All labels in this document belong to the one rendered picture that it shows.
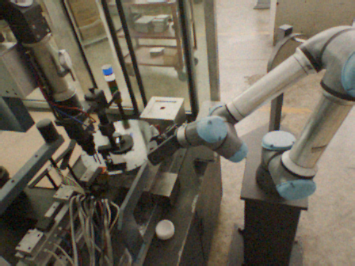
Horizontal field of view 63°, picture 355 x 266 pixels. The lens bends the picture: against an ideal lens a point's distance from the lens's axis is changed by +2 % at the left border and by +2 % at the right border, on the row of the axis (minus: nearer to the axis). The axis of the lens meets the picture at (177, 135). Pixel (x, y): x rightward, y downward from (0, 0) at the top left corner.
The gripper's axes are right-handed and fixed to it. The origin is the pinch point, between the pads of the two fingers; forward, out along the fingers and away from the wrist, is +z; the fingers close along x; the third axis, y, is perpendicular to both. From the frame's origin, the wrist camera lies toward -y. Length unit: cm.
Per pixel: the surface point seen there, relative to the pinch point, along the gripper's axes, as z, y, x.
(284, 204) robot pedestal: -23, 21, -46
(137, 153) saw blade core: 9.4, -0.5, -0.3
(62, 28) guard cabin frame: 46, 26, 64
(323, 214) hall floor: 11, 81, -112
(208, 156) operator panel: 5.4, 25.3, -22.3
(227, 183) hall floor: 64, 72, -76
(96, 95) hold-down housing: -4.6, -6.7, 26.4
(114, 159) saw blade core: 14.6, -7.4, 3.0
